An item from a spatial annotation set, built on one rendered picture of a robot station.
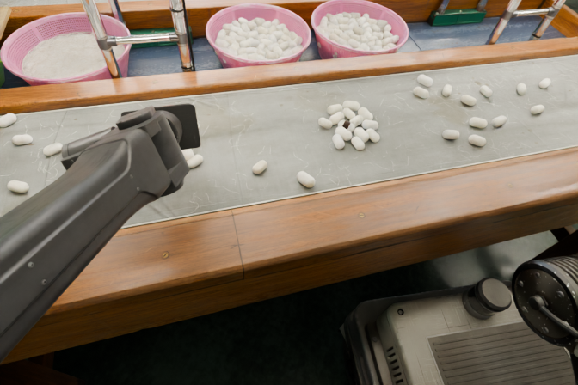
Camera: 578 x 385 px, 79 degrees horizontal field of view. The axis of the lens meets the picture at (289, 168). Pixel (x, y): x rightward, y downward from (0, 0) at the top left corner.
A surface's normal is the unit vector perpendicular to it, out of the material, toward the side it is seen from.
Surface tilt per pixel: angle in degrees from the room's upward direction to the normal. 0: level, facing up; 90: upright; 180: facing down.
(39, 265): 68
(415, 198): 0
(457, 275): 0
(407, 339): 1
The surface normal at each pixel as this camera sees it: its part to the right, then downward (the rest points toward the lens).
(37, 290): 0.95, -0.25
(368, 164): 0.08, -0.61
